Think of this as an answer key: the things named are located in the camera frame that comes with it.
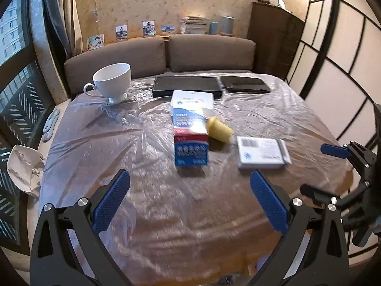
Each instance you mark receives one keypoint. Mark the white blue medicine box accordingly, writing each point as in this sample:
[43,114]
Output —
[190,101]

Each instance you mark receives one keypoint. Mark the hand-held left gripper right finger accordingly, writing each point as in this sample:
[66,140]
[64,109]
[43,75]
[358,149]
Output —
[269,202]

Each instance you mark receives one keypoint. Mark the beige curtain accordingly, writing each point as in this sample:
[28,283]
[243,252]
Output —
[70,15]

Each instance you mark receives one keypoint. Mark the grey slipper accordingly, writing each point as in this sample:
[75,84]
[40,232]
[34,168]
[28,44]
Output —
[50,125]

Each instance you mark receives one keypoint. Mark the small blue-grey cylinder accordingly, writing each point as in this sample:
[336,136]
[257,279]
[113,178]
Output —
[213,28]

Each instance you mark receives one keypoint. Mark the white panel sliding door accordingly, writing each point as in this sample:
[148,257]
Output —
[342,65]

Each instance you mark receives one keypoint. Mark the large grey cylinder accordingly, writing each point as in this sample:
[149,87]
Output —
[227,25]

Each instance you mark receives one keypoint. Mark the window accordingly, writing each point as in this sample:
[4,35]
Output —
[18,95]

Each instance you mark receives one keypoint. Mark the stack of books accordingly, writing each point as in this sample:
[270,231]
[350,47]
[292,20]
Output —
[193,25]

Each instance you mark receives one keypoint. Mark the grey curtain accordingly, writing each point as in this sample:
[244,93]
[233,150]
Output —
[56,35]

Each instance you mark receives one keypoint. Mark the blue red medicine box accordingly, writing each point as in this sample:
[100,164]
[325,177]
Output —
[190,152]

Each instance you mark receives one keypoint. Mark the white round object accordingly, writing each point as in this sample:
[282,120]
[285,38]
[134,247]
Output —
[281,4]

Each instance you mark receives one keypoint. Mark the black glossy tablet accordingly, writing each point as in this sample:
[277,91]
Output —
[244,84]

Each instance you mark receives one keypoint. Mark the photo card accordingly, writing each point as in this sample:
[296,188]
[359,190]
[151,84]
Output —
[148,29]
[95,42]
[167,29]
[121,32]

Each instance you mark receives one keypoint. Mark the small yellow cup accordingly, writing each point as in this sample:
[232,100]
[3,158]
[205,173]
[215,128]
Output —
[220,129]

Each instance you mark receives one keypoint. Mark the small red ornament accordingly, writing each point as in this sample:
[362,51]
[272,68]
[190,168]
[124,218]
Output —
[265,0]

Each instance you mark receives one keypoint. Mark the white teacup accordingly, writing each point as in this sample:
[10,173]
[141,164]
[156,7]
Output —
[113,80]

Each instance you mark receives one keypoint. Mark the clear plastic table cover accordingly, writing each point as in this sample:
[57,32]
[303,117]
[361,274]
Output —
[148,199]

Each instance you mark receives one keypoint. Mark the black thick-framed tablet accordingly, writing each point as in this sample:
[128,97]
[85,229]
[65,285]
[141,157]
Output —
[184,85]

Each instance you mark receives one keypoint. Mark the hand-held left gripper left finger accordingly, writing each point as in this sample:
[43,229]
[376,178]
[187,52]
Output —
[110,202]

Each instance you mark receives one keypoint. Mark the dark wooden cabinet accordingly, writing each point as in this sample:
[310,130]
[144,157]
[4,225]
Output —
[273,38]

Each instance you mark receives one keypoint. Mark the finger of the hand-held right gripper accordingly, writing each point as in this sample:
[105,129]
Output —
[314,194]
[335,150]

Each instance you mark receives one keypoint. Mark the white shell chair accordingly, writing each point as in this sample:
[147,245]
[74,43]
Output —
[23,169]

